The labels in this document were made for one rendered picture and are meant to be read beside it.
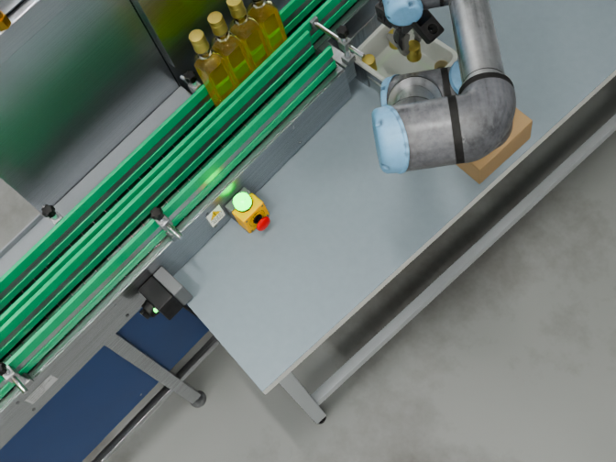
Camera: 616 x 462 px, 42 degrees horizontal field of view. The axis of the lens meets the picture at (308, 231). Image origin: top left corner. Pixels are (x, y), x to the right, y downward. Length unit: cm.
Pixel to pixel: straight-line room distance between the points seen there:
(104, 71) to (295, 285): 66
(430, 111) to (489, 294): 138
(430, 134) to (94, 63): 84
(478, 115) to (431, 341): 137
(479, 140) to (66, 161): 104
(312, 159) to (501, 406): 100
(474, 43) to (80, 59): 85
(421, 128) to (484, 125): 10
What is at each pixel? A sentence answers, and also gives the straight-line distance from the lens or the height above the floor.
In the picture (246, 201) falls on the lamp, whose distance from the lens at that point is 192.
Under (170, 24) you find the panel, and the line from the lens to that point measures 192.
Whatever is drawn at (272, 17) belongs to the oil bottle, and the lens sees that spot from 192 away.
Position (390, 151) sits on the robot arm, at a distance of 135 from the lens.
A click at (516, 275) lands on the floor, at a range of 269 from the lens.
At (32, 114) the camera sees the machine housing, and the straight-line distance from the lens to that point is 186.
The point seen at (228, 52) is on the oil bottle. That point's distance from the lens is 187.
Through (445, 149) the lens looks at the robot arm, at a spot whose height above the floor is 134.
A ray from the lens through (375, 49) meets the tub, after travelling 214.
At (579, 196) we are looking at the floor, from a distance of 282.
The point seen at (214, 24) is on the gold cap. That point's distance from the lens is 181.
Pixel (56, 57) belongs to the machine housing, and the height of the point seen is 123.
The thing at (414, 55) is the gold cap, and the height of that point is 91.
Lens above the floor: 252
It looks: 64 degrees down
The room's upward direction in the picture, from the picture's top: 24 degrees counter-clockwise
